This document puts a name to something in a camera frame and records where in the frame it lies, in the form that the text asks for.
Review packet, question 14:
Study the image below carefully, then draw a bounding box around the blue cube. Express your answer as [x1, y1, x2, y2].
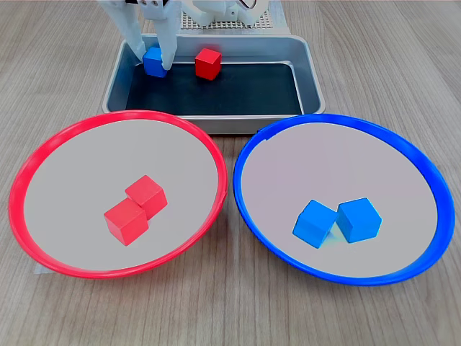
[336, 197, 383, 244]
[292, 199, 339, 249]
[142, 46, 169, 79]

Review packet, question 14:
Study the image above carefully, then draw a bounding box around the red cube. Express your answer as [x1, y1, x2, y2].
[103, 198, 150, 247]
[124, 174, 169, 220]
[194, 48, 223, 81]

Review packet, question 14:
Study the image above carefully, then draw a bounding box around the black tray mat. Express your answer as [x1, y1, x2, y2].
[125, 61, 303, 116]

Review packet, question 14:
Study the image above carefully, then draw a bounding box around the steel tray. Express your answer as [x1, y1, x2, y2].
[102, 33, 327, 135]

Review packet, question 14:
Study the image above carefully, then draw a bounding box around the white plate with red rim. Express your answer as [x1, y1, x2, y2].
[7, 110, 229, 280]

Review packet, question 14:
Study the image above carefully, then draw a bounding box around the white plate with blue rim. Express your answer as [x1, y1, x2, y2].
[232, 113, 456, 287]

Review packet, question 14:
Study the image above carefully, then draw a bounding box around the pale perforated base plate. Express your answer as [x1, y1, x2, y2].
[179, 9, 274, 31]

